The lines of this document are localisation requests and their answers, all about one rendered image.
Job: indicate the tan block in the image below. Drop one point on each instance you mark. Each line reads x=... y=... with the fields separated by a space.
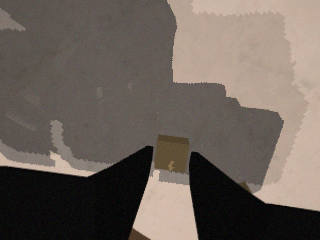
x=171 y=153
x=245 y=186

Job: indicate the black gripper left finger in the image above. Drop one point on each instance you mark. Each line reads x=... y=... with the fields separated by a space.
x=102 y=206

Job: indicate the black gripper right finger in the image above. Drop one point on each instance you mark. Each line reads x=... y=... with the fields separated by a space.
x=223 y=210

